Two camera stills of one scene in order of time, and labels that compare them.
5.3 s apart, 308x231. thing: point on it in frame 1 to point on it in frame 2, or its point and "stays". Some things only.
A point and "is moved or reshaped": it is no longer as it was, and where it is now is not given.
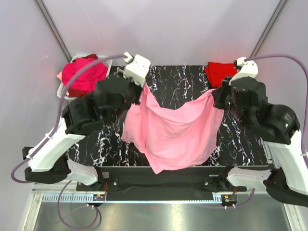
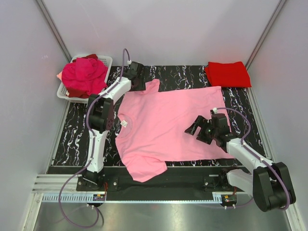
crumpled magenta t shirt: [86, 80] stays
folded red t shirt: [216, 72] stays
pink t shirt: [174, 137] is moved or reshaped
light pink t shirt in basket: [59, 75] stays
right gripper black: [220, 93] to [200, 121]
